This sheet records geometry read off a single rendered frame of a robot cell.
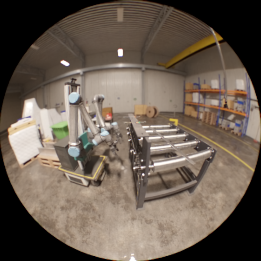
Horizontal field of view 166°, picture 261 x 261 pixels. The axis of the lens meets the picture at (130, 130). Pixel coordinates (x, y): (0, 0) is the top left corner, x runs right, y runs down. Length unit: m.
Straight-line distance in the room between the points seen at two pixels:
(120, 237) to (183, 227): 0.83
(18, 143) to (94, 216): 2.95
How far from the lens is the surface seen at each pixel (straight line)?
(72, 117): 1.01
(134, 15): 8.70
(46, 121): 4.18
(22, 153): 3.61
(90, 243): 1.51
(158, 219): 1.50
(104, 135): 1.04
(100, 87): 11.65
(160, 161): 0.83
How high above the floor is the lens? 1.42
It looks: 19 degrees down
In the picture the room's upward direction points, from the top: 1 degrees counter-clockwise
